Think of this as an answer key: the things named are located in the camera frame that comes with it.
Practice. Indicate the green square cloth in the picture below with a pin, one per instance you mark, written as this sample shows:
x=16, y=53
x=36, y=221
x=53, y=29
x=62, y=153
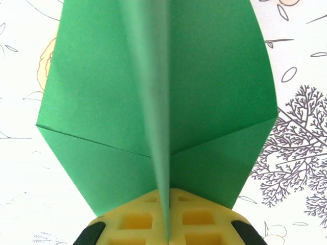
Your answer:
x=115, y=89

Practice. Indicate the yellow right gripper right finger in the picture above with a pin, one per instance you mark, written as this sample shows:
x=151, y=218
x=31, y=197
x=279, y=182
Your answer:
x=209, y=224

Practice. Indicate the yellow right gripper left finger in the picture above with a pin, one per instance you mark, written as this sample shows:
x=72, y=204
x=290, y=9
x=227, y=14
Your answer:
x=132, y=224

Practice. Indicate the floral patterned table cover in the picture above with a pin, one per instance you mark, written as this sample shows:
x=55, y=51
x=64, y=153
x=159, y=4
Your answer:
x=301, y=166

